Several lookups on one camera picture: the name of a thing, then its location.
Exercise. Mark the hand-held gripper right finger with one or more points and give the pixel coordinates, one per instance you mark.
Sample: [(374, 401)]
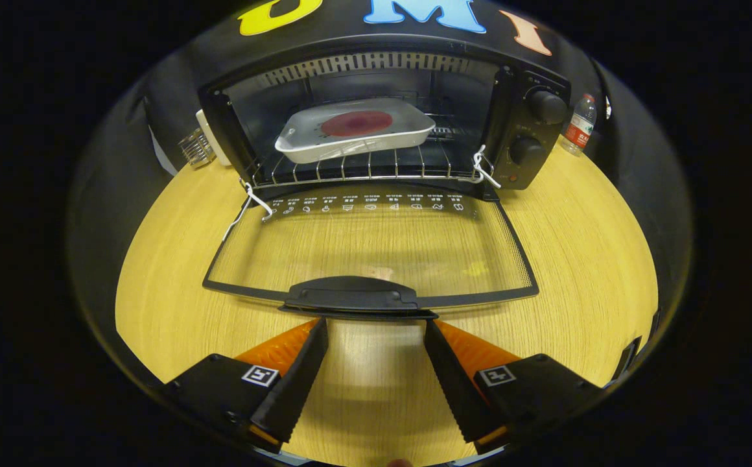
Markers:
[(457, 389)]

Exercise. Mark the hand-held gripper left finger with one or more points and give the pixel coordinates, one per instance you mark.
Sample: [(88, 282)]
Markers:
[(295, 389)]

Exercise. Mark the white square plate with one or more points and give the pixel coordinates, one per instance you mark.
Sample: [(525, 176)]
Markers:
[(363, 148)]

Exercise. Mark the black toaster oven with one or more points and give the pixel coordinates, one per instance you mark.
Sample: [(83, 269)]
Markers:
[(538, 136)]

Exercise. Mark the pink ham slice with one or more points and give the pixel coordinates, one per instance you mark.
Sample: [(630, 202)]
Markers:
[(356, 123)]

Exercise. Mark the white bread toaster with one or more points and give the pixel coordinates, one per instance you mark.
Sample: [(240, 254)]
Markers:
[(212, 139)]

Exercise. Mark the clear plastic water bottle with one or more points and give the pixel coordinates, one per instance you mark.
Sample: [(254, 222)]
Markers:
[(580, 126)]

